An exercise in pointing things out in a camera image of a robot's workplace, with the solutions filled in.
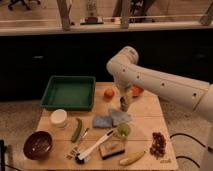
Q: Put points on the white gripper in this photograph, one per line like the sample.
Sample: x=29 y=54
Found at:
x=126 y=95

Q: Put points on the orange apple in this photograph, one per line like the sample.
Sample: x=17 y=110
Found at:
x=109 y=93

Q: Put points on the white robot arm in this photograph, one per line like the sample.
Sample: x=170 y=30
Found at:
x=190 y=93

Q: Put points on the small metal cup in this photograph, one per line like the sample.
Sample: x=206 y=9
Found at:
x=124 y=106

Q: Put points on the green plastic cup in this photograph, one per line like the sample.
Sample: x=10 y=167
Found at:
x=123 y=130

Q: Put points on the white paper cup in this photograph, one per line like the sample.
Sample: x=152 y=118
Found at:
x=58 y=118

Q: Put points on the orange plastic bowl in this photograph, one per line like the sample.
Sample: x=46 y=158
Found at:
x=136 y=91

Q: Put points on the grey blue cloth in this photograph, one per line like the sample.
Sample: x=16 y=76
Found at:
x=118 y=116

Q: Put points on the green plastic tray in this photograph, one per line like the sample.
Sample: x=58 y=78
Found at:
x=72 y=93

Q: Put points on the wooden block eraser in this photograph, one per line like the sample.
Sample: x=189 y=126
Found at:
x=110 y=149

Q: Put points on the green cucumber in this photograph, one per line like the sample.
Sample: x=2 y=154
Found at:
x=77 y=131

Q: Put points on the bunch of dark grapes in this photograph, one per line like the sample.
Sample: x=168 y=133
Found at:
x=158 y=145

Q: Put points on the yellow corn cob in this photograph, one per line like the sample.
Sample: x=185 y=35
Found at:
x=131 y=158

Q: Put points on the small brown clips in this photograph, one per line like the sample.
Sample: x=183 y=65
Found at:
x=72 y=153

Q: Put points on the dark purple bowl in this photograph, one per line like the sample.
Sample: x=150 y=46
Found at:
x=38 y=145

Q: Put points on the white handled dish brush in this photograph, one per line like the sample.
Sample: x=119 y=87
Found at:
x=82 y=156

